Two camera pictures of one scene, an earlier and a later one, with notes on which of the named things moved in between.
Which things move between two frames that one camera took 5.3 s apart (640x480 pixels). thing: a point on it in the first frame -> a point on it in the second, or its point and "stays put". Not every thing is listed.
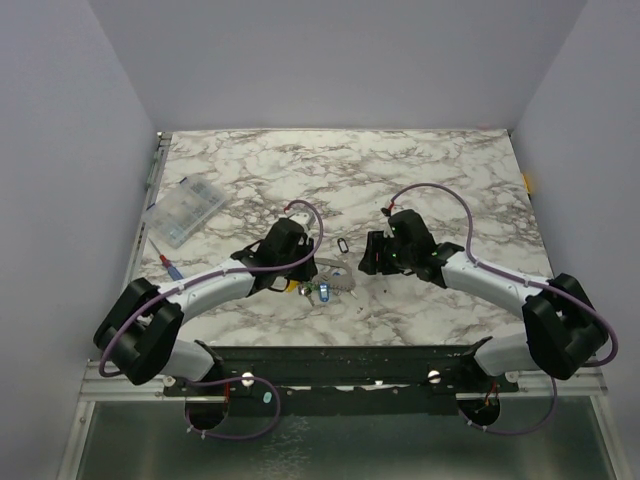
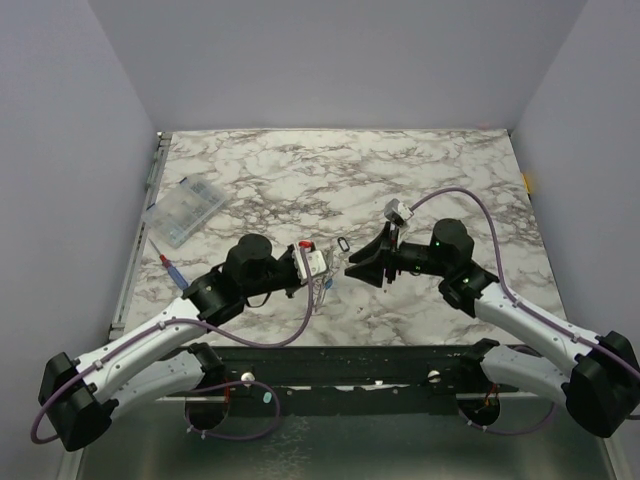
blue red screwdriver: x=175 y=275 stays put
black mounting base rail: x=344 y=381 stays put
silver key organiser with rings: x=340 y=275 -> x=322 y=283
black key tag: x=342 y=245 stays put
